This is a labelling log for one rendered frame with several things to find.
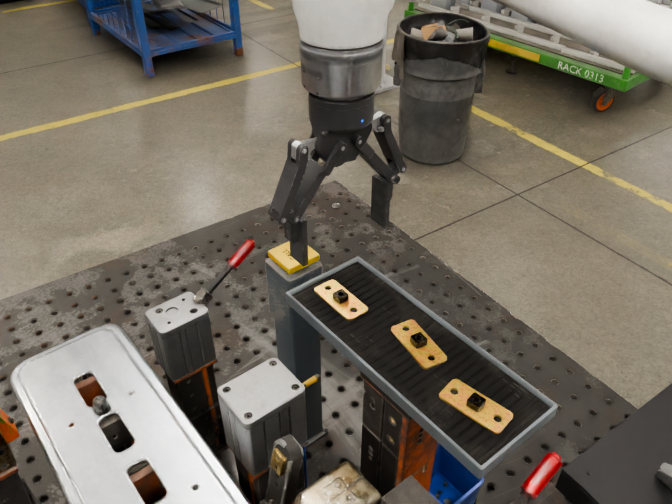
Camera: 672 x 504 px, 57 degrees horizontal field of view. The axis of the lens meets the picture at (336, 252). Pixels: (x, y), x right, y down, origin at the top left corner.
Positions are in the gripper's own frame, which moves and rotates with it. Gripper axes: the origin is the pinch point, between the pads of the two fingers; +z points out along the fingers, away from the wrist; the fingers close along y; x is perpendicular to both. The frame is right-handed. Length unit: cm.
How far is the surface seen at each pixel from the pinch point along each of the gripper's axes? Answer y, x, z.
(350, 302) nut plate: -0.4, 1.7, 11.3
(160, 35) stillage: -146, -410, 111
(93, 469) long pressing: 37.5, -7.4, 27.5
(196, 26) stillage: -178, -412, 111
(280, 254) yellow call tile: 1.1, -14.0, 11.5
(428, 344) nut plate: -3.4, 14.4, 11.3
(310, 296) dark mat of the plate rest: 3.1, -3.1, 11.6
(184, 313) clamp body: 15.5, -21.6, 21.5
